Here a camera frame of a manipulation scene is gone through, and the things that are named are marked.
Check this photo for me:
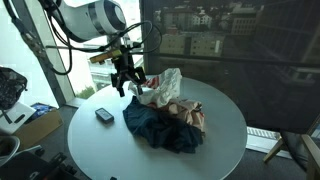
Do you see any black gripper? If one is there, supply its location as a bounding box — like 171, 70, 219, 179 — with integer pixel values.
111, 46, 146, 97

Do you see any dark blue shirt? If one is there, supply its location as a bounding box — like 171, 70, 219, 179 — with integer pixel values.
123, 96, 203, 154

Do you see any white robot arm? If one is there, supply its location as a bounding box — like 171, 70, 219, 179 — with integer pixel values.
39, 0, 146, 97

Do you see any white red plastic bag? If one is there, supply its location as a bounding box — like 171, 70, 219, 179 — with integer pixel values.
128, 68, 182, 107

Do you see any dark grey rectangular case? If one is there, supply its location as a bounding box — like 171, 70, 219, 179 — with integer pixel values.
95, 108, 114, 124

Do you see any crumpled beige paper bag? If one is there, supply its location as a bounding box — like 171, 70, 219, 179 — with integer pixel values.
163, 99, 205, 131

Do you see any round white table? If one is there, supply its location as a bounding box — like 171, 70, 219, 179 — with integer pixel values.
68, 78, 247, 180

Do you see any cardboard box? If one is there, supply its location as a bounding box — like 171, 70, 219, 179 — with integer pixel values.
14, 103, 63, 150

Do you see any black patterned bag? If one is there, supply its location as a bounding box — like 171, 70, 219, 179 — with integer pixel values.
0, 67, 28, 110

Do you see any white board with markers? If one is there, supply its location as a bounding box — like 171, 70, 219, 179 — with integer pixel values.
0, 102, 35, 135

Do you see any black office chair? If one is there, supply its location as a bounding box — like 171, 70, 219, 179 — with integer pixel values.
0, 136, 80, 180

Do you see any wooden chair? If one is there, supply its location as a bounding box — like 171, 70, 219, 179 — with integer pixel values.
263, 132, 320, 180

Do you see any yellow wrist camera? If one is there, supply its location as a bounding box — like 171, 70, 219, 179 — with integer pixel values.
89, 50, 122, 63

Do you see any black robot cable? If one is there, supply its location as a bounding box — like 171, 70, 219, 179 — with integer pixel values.
3, 0, 163, 76

